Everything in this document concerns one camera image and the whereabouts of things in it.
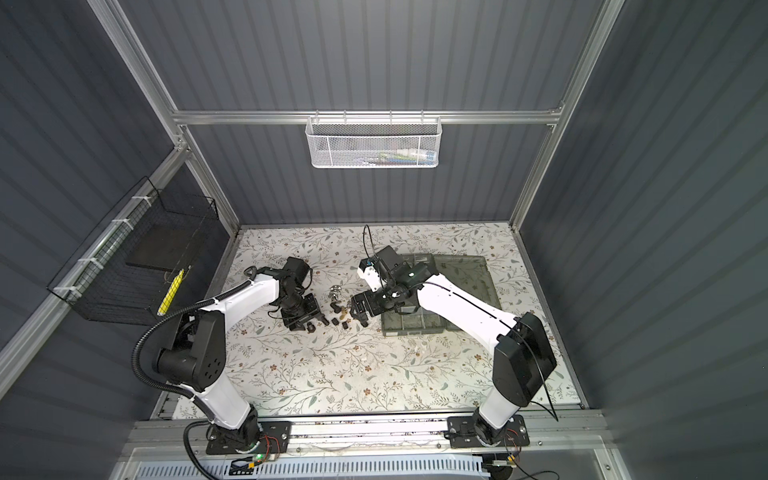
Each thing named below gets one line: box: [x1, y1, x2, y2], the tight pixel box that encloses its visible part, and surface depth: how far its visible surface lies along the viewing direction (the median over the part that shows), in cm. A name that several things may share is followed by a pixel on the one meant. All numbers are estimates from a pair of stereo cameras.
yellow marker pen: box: [157, 268, 185, 316], surface depth 71 cm
